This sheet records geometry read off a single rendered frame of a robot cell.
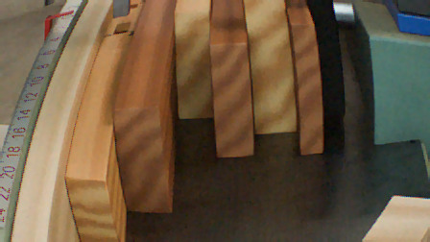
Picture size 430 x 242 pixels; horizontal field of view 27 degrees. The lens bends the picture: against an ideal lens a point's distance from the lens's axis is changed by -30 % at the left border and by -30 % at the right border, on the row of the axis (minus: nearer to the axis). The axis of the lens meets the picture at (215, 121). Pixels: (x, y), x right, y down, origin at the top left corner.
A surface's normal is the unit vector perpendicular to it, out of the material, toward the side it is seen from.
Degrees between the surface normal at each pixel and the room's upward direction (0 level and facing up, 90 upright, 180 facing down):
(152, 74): 0
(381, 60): 90
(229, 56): 90
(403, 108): 90
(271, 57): 90
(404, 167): 0
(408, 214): 0
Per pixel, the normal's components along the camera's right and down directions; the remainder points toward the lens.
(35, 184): -0.06, -0.91
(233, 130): -0.01, 0.40
